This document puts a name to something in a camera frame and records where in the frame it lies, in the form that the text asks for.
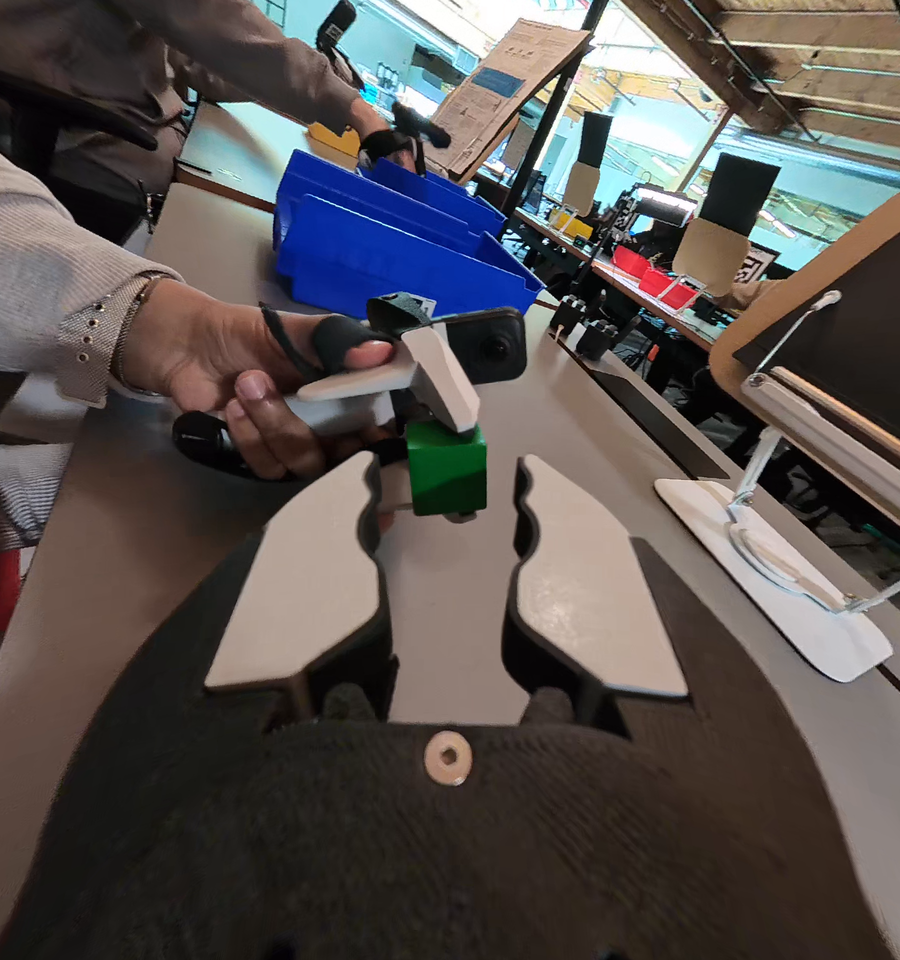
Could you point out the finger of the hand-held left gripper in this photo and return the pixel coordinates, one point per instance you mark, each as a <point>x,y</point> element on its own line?
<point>396,487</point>
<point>442,375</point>

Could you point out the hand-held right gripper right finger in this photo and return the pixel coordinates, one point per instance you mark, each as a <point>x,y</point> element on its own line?
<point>592,600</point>

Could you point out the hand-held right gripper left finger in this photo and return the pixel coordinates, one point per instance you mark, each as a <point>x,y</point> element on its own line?
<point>300,592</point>

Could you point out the green cube block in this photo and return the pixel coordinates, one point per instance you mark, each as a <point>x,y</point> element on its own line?
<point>446,469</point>

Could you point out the person's left forearm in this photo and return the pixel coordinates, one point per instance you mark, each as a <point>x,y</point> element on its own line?
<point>30,285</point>

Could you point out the person's left hand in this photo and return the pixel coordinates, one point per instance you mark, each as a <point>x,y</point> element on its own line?
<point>195,337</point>

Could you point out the black charging dock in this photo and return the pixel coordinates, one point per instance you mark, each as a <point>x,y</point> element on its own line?
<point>570,315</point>
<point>596,341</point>

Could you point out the labelled blue plastic bin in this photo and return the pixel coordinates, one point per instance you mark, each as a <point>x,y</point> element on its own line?
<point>360,262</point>

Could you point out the yellow plastic bin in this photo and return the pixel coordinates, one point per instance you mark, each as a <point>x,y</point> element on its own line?
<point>574,225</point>
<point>334,142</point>

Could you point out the red plastic bin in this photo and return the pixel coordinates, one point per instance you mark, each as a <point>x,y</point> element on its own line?
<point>634,262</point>
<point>664,289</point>

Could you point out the cardboard sheet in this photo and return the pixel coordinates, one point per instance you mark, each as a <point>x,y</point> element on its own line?
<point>480,127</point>

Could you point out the black metal pole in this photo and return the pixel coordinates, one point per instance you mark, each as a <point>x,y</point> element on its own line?
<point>551,112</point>

